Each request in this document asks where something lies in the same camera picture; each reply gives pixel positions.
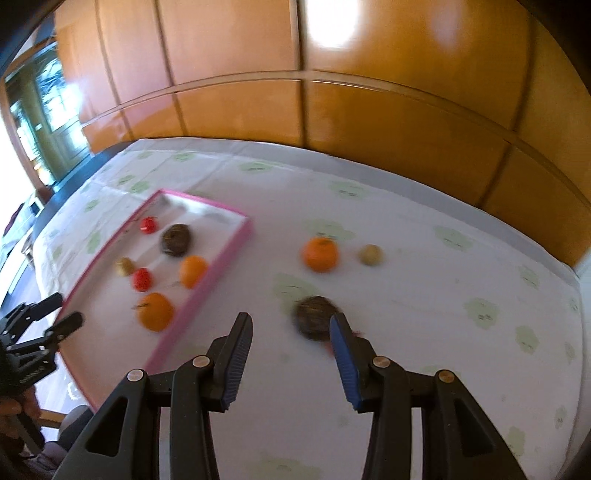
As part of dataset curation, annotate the person left hand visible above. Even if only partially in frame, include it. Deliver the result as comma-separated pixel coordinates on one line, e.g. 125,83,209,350
0,386,41,435

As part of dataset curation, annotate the orange with long stem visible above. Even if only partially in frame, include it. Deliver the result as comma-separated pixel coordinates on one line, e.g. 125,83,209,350
133,292,175,332

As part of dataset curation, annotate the orange with stem top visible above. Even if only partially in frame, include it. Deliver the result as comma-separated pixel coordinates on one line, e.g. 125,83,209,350
301,237,339,273

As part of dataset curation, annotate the small green-brown fruit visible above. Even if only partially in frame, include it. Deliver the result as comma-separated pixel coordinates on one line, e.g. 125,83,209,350
358,244,384,267

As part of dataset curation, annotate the pink cardboard tray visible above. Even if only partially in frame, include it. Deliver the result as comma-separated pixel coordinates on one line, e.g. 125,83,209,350
58,189,252,407

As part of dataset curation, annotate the small orange tangerine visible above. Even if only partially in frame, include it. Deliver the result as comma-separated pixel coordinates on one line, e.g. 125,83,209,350
178,255,208,289

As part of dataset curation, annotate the dark brown fruit on cloth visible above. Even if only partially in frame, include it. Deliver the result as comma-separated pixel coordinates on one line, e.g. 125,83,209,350
293,296,341,342

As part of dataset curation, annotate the white cloud-print tablecloth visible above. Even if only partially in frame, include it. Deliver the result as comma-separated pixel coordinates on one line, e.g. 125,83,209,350
33,139,584,479

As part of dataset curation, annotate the red tomato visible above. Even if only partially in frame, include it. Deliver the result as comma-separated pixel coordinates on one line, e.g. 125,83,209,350
139,216,158,235
131,268,153,292
325,330,363,357

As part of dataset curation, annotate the glass door window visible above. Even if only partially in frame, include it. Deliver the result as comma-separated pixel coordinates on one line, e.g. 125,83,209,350
5,43,91,186

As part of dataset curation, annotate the dark brown fruit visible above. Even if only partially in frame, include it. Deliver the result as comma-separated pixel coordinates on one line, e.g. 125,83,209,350
293,296,341,342
160,224,192,257

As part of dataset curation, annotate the wooden wall cabinet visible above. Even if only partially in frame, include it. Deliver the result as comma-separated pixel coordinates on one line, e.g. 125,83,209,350
56,1,590,266

